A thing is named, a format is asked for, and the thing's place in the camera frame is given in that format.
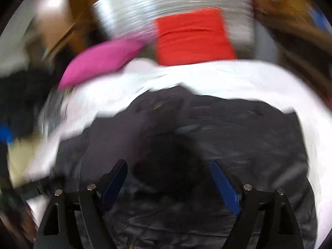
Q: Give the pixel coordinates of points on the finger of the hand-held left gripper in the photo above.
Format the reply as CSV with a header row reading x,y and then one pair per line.
x,y
5,134

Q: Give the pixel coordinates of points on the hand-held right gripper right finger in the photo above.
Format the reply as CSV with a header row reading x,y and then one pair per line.
x,y
225,189

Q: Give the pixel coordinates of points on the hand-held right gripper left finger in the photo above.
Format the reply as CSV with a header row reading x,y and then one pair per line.
x,y
114,184

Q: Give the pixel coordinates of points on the dark grey jacket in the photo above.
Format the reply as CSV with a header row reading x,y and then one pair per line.
x,y
181,134

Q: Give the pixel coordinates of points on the beige cloth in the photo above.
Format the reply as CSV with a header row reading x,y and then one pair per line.
x,y
26,158

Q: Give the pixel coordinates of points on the dark cloth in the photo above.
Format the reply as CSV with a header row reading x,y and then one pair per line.
x,y
23,101

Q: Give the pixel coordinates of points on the white blanket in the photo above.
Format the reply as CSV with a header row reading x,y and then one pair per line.
x,y
220,75

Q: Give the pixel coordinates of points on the pink cloth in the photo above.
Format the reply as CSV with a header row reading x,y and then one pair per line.
x,y
103,59

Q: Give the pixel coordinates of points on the brown wooden furniture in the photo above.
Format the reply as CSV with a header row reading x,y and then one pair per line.
x,y
77,10

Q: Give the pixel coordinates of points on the red folded cloth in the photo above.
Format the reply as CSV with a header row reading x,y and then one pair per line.
x,y
192,39

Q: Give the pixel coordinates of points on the silver foil mat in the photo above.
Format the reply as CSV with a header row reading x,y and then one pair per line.
x,y
155,5

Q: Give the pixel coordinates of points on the wooden shelf frame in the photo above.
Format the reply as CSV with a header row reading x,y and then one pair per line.
x,y
285,31

